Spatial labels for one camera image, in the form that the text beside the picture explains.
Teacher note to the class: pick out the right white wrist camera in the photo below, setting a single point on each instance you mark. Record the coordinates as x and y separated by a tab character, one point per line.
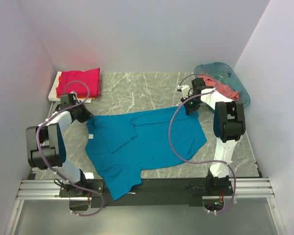
185	90

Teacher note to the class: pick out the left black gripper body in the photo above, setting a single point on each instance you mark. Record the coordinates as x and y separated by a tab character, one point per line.
83	115

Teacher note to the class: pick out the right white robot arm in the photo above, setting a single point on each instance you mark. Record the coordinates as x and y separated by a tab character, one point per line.
228	127

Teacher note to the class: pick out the blue t-shirt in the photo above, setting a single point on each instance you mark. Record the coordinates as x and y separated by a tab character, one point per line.
122	146

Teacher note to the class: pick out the aluminium frame rail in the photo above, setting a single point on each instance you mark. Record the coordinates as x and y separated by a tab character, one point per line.
40	211

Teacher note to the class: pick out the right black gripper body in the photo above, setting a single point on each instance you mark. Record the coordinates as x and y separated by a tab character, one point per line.
192	105

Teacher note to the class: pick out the folded magenta t-shirt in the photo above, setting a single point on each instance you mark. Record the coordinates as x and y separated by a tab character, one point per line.
93	73

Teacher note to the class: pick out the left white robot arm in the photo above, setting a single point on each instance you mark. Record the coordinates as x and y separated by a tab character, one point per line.
46	149

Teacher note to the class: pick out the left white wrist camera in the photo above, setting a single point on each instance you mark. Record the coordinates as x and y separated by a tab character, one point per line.
74	93

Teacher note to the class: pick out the teal plastic basket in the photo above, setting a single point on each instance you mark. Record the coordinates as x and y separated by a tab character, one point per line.
223	73

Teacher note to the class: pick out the salmon pink t-shirt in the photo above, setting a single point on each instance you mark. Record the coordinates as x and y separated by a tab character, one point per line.
221	88

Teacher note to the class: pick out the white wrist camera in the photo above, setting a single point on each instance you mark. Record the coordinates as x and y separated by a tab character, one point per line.
74	93
185	90

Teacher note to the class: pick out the folded white t-shirt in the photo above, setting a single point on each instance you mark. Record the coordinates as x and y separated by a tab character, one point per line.
53	96

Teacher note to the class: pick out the black base beam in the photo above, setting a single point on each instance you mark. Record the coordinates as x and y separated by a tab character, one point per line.
151	192

